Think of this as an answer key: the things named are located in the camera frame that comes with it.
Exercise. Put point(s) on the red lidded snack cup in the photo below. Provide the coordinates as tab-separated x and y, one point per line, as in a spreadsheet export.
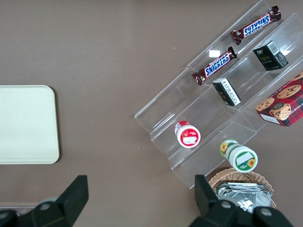
188	136

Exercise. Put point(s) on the silver foil container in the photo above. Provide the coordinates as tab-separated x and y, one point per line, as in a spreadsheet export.
246	196

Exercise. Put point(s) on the light wicker basket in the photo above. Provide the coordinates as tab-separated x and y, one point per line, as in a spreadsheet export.
222	176

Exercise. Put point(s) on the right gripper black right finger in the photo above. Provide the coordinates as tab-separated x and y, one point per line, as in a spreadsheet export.
208	205

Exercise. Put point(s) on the Snickers chocolate bar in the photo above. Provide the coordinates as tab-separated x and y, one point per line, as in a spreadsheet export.
256	25
215	65

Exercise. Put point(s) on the red tartan cookie box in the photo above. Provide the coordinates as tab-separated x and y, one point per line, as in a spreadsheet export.
284	104

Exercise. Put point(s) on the green sunflower snack cup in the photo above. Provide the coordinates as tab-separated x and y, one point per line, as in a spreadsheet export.
241	158

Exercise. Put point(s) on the small black carton box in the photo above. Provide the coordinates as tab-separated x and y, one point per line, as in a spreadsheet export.
227	92
270	56

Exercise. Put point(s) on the cream plastic tray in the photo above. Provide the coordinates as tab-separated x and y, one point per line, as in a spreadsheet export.
26	125

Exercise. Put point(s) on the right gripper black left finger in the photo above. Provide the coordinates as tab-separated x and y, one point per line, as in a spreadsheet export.
71	201

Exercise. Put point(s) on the clear acrylic stepped shelf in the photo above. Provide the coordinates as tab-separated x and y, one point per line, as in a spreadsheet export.
189	104

